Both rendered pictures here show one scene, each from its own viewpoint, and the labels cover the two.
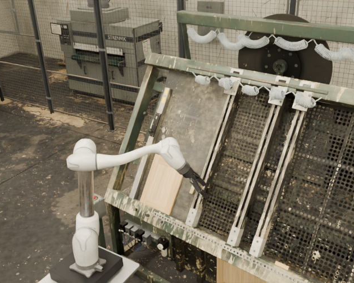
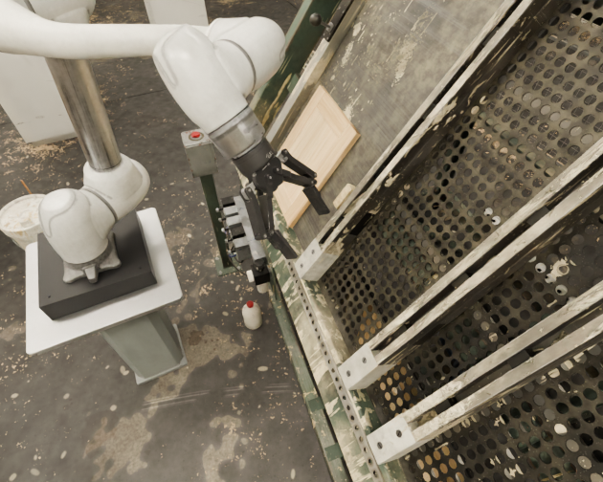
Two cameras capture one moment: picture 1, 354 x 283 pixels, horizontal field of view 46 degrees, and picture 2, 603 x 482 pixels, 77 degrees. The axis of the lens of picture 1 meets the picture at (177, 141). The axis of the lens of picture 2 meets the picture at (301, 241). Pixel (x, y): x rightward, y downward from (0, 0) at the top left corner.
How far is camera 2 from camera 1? 2.09 m
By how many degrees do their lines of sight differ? 33
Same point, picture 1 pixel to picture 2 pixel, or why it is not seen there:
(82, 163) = not seen: outside the picture
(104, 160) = (2, 24)
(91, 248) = (63, 236)
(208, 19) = not seen: outside the picture
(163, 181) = (307, 153)
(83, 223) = (87, 179)
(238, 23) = not seen: outside the picture
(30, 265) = (166, 194)
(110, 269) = (113, 284)
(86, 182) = (62, 90)
